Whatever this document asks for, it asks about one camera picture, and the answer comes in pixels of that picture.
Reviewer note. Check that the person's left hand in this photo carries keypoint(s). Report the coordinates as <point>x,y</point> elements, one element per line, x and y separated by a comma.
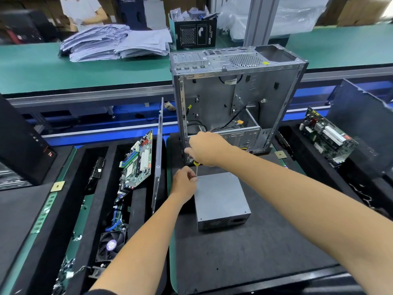
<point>183,184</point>

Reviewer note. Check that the person's right hand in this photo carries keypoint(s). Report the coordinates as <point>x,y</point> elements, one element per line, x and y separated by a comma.
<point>212,149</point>

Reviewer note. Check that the grey power supply unit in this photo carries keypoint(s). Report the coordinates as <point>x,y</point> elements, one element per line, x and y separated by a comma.
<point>221,193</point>

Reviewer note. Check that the silver power supply unit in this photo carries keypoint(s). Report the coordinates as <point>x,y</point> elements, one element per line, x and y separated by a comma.
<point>224,223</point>

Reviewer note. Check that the person's left forearm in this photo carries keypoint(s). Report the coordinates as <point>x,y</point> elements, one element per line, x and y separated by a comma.
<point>135,255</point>

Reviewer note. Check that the person's right forearm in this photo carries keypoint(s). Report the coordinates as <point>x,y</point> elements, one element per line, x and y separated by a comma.
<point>319,205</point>

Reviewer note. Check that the silver metal computer case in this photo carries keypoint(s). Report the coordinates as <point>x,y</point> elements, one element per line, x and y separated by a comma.
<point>239,92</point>

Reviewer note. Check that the person's black clothing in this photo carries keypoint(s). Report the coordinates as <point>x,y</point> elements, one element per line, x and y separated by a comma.
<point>98,292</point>

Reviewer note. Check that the dark grey case side panel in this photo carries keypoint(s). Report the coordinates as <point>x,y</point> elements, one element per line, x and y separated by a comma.
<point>158,153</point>

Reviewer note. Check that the green motherboard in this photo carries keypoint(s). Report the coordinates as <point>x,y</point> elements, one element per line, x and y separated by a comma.
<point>136,161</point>

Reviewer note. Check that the small beige square chip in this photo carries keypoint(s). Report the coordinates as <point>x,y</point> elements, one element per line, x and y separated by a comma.
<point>280,154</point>
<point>58,186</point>

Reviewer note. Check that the small black rectangular component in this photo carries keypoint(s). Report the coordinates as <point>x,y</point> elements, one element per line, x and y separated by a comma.
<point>96,172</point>

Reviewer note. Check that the black cooler fan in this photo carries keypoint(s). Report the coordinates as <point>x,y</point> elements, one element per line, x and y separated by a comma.
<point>110,244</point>

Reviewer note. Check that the black foam tray with slots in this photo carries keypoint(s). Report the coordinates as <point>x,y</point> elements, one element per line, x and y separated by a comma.
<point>92,233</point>

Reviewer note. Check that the black foam work mat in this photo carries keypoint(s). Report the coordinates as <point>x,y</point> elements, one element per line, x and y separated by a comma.
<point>276,248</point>
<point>15,233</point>

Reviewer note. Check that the green board with white parts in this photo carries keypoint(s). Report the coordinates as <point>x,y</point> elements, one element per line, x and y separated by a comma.
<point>328,137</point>

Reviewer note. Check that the black cardboard box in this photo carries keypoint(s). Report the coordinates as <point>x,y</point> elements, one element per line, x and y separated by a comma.
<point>193,32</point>

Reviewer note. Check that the long green memory strip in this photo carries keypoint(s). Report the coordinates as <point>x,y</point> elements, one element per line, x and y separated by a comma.
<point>37,224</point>
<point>75,239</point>

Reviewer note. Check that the stack of grey paper sheets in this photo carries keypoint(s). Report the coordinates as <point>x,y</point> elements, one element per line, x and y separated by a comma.
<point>116,43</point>

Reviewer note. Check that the black foam tray with recess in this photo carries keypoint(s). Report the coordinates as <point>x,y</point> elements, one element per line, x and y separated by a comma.
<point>359,181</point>

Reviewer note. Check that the clear plastic bag pile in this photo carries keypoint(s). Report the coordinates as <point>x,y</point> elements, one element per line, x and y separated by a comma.
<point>288,15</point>

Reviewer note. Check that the large black metal panel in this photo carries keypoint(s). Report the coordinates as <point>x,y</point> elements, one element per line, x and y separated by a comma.
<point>365,129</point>

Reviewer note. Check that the black rectangular device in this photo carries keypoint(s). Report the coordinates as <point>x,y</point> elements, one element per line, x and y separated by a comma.
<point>24,144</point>

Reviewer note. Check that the green conveyor belt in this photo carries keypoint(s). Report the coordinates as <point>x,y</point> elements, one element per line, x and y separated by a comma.
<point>67,67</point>

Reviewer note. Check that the stack of brown cardboard boxes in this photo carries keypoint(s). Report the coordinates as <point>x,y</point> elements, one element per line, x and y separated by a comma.
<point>356,9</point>

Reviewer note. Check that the grey metal conveyor rail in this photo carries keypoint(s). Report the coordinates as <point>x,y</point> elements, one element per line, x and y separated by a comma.
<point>92,96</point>

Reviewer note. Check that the grey metal post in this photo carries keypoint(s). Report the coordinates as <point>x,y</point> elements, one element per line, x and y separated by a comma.
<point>262,20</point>

